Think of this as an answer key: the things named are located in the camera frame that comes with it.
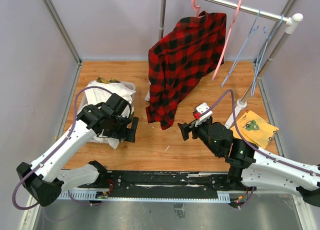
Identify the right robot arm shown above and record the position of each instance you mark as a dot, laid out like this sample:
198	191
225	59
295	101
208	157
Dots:
253	166

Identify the white plastic laundry basket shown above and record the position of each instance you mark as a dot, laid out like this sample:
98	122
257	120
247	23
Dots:
126	90

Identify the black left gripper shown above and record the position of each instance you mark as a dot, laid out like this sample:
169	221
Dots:
128	134

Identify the red black plaid shirt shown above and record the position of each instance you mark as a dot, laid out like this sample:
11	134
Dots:
178	61

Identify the blue wire hanger with plaid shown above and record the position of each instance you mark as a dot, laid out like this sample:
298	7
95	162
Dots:
246	43

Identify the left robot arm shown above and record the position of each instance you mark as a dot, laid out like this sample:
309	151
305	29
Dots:
44	178

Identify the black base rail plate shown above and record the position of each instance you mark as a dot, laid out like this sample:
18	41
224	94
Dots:
167	184

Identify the metal clothes rack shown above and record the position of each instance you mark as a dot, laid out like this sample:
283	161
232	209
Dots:
291	24

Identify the yellow plaid flannel shirt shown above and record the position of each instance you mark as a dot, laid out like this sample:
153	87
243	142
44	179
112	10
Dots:
106	81

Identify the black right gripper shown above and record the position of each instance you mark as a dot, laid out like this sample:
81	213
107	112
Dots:
185	128

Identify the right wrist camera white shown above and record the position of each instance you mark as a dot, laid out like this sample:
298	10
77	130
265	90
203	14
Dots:
202	113

